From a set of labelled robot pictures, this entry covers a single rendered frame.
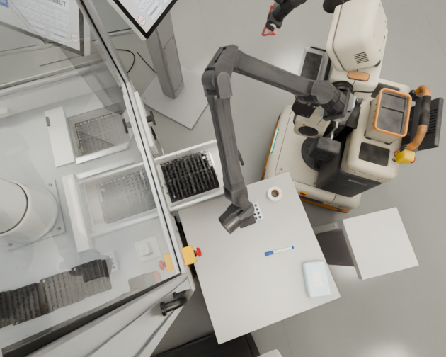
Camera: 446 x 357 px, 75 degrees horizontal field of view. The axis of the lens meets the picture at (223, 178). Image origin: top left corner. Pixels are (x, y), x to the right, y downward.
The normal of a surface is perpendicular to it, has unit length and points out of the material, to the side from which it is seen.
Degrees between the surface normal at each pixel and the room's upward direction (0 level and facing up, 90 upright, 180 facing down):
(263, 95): 0
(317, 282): 0
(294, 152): 0
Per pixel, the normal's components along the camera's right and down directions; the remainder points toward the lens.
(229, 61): 0.45, 0.29
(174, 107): -0.03, -0.18
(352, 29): -0.63, -0.38
